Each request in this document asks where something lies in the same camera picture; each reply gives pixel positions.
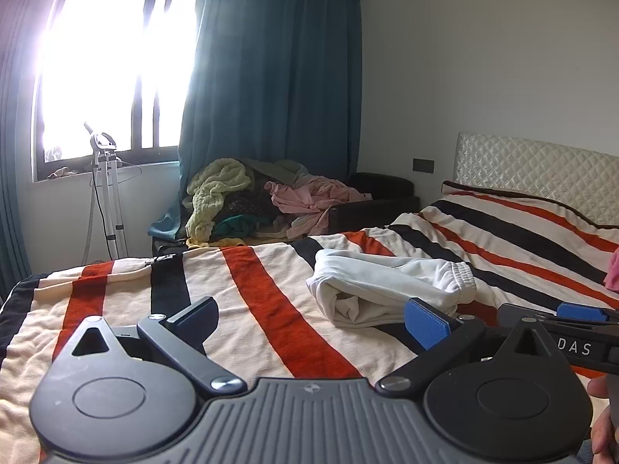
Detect green garment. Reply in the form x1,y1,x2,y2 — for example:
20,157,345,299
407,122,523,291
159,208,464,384
215,215,263,236

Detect narrow teal curtain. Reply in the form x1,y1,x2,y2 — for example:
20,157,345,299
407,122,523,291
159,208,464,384
0,0,55,297

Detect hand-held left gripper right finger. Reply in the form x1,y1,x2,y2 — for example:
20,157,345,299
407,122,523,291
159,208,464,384
374,297,558,395

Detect dark patterned clothes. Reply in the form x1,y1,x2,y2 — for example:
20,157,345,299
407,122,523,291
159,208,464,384
217,190,277,226

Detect pink garment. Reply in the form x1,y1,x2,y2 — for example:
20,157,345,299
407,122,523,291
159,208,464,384
264,177,374,239

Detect yellow-green knit blanket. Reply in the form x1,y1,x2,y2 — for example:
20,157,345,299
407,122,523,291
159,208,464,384
186,157,253,243

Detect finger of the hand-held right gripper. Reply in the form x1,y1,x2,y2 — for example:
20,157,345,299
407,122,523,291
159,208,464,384
556,302,619,324
496,302,564,333

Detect bright pink cloth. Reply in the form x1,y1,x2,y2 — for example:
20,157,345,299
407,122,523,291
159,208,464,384
603,246,619,293

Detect white quilted headboard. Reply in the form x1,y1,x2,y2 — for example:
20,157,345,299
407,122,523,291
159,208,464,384
454,131,619,229

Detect black sofa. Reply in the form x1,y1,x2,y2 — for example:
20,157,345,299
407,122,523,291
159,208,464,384
326,172,421,235

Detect wide teal curtain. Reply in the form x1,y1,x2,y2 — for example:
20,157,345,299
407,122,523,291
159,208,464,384
147,0,364,243

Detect olive grey garment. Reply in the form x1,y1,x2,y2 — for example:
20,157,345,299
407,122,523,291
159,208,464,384
241,157,311,190

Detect black framed window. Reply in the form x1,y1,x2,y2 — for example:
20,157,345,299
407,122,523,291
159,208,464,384
31,0,202,183

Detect person's right hand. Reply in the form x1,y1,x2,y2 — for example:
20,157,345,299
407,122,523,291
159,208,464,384
587,375,619,456

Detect white garment steamer stand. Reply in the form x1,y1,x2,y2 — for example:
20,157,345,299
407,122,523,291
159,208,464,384
81,121,144,263

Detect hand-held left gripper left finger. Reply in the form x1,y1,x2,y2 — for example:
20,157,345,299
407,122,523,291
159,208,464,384
71,296,248,395

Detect white pants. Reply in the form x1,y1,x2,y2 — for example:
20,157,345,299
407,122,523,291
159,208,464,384
306,248,477,330

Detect yellow cloth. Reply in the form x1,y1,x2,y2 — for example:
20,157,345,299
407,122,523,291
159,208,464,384
186,236,248,251

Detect striped orange black white blanket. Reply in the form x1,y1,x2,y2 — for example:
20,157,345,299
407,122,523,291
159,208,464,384
0,181,619,464

